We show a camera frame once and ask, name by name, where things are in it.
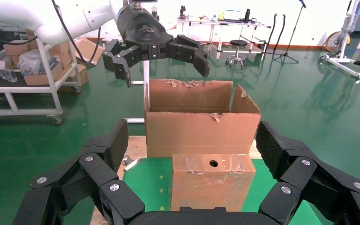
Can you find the silver metal clip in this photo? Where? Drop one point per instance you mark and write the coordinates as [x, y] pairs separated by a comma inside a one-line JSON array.
[[133, 164]]

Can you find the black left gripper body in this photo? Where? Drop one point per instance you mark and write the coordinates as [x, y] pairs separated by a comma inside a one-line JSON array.
[[142, 31]]

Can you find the large open torn cardboard carton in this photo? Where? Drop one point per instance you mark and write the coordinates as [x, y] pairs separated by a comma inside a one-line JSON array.
[[198, 136]]

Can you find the stacked brown cardboard boxes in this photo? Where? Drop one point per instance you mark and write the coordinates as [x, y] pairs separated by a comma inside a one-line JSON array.
[[62, 51]]

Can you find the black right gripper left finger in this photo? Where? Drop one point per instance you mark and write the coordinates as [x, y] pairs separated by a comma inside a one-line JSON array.
[[99, 174]]

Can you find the white tilted metal stand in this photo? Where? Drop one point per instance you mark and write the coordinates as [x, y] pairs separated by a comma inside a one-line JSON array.
[[343, 67]]

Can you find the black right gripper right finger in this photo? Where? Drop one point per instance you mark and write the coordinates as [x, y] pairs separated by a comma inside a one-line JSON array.
[[304, 174]]

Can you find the yellow small item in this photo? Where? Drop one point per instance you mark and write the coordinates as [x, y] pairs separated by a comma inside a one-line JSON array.
[[221, 16]]

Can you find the flat cardboard sheet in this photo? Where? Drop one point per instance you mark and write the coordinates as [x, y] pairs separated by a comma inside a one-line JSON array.
[[85, 46]]

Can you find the black bottle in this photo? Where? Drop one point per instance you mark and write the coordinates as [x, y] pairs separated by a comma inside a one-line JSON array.
[[247, 15]]

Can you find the white long work table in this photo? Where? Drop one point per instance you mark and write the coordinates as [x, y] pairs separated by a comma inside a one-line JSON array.
[[212, 23]]

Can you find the black tripod microphone stand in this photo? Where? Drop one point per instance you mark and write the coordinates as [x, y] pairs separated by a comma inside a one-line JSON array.
[[286, 54]]

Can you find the clear plastic cups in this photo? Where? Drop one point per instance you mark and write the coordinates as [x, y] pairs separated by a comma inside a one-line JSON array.
[[10, 75]]

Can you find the white wheeled shelf cart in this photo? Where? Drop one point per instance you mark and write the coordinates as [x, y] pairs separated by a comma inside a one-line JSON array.
[[18, 89]]

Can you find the black round stool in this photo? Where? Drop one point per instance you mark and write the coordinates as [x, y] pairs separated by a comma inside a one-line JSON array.
[[238, 43]]

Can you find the white metal floor stand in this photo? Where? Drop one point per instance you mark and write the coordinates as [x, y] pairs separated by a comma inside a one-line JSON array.
[[146, 71]]

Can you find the yellow round fan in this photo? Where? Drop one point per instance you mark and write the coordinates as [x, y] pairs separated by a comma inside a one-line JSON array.
[[332, 42]]

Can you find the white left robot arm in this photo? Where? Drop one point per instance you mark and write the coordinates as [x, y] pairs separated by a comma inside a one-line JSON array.
[[52, 31]]

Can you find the small taped cardboard box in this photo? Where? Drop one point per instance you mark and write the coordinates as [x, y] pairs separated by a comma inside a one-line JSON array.
[[211, 189]]

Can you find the clear plastic bag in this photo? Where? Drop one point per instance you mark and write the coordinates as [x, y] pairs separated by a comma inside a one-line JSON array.
[[31, 63]]

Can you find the brown cardboard box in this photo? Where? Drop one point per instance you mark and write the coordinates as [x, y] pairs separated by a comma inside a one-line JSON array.
[[15, 49], [40, 80], [81, 76]]

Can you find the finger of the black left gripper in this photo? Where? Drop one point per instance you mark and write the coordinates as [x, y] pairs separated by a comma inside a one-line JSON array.
[[121, 60], [189, 52]]

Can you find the blue white box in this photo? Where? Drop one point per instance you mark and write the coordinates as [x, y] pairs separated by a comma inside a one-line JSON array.
[[231, 15]]

